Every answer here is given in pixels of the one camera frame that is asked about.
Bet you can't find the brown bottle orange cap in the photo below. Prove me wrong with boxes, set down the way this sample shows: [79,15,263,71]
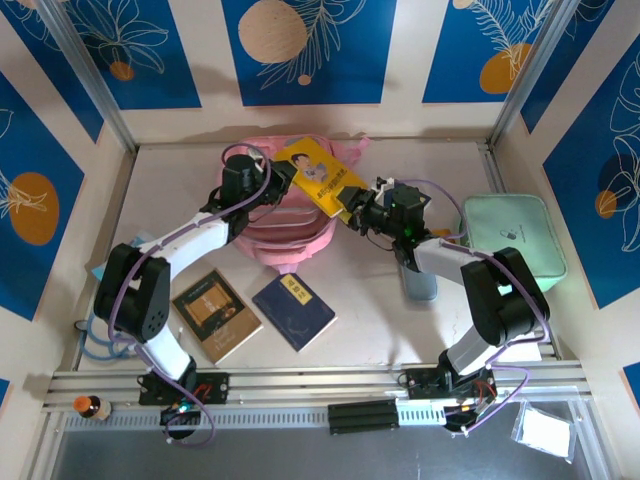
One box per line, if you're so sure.
[73,394,113,421]

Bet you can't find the light blue coiled cable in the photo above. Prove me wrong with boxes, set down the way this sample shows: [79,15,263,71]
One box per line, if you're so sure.
[74,314,136,362]

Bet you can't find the black cable duct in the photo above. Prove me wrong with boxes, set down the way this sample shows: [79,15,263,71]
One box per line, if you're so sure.
[327,398,401,436]

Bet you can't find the grey slotted strip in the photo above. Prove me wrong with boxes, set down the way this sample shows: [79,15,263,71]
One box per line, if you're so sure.
[64,407,331,431]

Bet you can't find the white slotted cable duct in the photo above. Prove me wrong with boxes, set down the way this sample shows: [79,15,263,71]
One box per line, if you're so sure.
[397,397,447,427]

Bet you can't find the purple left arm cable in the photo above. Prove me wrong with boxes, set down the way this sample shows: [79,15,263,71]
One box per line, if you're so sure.
[107,143,274,447]

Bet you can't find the yellow cartoon cover book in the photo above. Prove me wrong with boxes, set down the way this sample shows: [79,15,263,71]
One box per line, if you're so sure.
[273,137,370,220]

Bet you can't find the grey blue pencil case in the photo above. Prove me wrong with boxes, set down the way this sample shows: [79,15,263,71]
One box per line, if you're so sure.
[398,249,440,302]

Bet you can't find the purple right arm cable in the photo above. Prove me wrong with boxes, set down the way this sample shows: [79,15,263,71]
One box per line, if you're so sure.
[402,178,554,436]

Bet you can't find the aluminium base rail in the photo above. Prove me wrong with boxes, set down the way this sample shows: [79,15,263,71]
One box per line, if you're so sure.
[42,364,594,411]

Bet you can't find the mint green zip pouch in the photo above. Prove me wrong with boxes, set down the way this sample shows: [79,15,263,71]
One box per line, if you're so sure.
[459,193,569,294]

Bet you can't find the aluminium frame post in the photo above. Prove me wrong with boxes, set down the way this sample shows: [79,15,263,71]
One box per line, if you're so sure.
[37,0,139,154]
[487,0,576,149]

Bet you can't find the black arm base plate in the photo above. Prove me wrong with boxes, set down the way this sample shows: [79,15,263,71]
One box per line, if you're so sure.
[403,367,499,401]
[138,372,231,406]

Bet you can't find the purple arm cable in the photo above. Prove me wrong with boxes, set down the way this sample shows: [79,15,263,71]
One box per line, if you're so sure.
[107,143,274,447]
[402,178,554,436]

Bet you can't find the pink backpack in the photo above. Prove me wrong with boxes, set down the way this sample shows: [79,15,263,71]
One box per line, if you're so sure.
[227,134,374,274]

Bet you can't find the black and gold book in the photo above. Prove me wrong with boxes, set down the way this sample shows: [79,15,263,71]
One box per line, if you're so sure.
[171,268,265,365]

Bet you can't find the clear bag white contents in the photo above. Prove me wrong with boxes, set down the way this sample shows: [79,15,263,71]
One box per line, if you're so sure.
[509,398,576,464]

